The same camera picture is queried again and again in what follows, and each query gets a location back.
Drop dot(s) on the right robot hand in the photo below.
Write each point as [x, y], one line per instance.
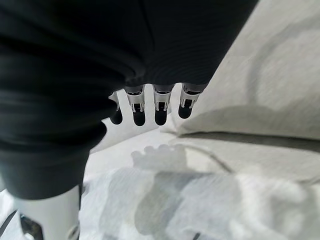
[75, 62]

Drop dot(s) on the light grey sofa cushion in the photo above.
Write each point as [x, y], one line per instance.
[265, 75]

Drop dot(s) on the white garment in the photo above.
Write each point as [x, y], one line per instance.
[200, 195]

